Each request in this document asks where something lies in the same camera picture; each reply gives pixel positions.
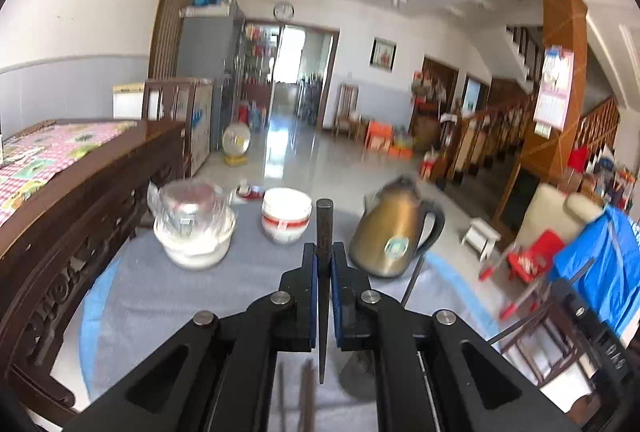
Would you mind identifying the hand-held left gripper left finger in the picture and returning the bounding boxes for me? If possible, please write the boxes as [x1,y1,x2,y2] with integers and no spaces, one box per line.
[65,242,318,432]

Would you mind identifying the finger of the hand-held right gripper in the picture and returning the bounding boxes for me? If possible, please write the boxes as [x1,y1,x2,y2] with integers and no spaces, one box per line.
[547,278,608,338]

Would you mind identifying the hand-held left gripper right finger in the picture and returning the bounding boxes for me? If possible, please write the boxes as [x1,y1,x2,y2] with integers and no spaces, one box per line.
[330,242,581,432]

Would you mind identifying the single dark chopstick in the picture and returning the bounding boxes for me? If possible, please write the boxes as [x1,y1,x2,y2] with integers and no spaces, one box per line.
[400,256,427,308]
[316,198,333,385]
[489,258,597,345]

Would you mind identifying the blue plastic raincoat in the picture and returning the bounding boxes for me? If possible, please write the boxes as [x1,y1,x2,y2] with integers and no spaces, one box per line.
[552,206,640,338]

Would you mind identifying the dark wooden chair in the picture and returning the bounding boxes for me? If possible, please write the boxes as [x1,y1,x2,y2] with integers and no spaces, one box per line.
[500,297,601,385]

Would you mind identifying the red child chair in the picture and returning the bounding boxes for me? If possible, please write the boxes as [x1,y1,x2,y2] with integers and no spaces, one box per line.
[479,229,566,320]

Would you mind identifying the gold electric kettle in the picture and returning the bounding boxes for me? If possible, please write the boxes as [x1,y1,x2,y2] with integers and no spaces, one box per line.
[348,176,446,279]

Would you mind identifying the beige sofa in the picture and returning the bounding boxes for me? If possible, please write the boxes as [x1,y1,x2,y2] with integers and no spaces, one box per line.
[515,183,606,258]

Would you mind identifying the red white object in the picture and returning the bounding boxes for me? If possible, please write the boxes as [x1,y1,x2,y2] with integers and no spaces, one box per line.
[235,182,266,200]

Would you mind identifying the white step stool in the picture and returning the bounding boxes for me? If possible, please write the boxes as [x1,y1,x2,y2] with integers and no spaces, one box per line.
[461,218,502,261]

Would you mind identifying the white plastic basin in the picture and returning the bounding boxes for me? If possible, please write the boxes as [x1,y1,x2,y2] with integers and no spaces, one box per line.
[152,207,237,270]

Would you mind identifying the orange wooden pillar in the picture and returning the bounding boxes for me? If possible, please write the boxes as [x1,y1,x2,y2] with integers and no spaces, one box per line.
[520,0,590,185]

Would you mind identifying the grey fleece tablecloth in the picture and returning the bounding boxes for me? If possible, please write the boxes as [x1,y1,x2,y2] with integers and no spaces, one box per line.
[87,199,501,432]

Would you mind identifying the orange cardboard boxes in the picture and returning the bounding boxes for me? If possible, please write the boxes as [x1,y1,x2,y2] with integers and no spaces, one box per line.
[365,121,416,160]

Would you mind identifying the white round electric fan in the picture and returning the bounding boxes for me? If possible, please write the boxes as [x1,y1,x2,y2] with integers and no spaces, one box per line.
[221,122,252,168]

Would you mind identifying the wooden stair railing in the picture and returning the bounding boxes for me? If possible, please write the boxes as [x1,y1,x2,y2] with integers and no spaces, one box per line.
[445,92,621,185]

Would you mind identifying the tall wooden chair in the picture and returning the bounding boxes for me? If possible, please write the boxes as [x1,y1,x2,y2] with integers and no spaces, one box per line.
[334,83,360,140]

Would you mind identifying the white chest freezer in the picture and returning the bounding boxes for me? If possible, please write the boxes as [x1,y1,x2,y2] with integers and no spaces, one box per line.
[112,79,213,178]

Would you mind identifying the light blue under cloth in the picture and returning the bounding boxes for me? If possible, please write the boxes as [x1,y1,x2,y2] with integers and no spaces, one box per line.
[80,254,501,395]

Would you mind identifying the dark carved wooden bench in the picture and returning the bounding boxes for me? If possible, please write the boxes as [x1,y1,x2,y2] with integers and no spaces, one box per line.
[0,119,188,428]

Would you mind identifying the shelf of bottles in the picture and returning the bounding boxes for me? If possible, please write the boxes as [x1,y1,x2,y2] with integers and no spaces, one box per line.
[242,24,276,85]

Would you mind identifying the framed flower picture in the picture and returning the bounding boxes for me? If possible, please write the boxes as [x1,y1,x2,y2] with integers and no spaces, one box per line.
[370,38,397,70]

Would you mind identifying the dark wooden room door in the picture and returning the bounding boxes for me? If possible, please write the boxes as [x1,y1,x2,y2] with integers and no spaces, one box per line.
[420,57,459,113]

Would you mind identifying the brown wooden chair back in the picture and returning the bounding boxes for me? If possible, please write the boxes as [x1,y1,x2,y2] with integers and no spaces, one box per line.
[142,78,216,123]

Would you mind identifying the grey refrigerator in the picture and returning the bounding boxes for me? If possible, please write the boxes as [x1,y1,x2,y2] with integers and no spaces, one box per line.
[177,4,246,153]

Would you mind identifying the pink checkered cloth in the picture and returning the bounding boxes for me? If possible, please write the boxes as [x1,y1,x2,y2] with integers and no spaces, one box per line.
[0,121,138,225]

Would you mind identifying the brown slatted wooden door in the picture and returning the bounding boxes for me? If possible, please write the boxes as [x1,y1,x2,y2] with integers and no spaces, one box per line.
[149,0,219,80]

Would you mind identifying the pink wall calendar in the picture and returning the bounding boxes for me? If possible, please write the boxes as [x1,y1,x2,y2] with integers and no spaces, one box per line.
[532,44,576,130]

